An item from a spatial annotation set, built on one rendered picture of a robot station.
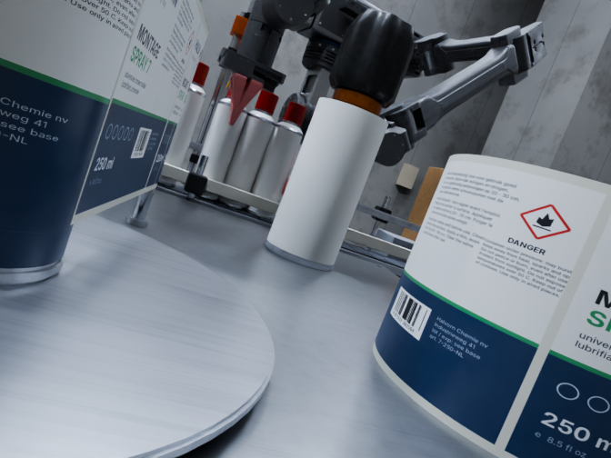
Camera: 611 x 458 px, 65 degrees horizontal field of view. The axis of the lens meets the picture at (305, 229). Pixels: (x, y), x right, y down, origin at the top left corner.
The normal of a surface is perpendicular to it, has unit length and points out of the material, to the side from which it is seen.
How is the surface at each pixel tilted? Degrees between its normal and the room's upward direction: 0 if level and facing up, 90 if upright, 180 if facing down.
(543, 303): 90
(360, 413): 0
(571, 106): 90
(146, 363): 0
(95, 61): 90
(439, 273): 90
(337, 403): 0
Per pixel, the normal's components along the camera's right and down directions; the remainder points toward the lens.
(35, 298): 0.36, -0.93
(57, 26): 0.69, 0.33
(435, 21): 0.39, 0.25
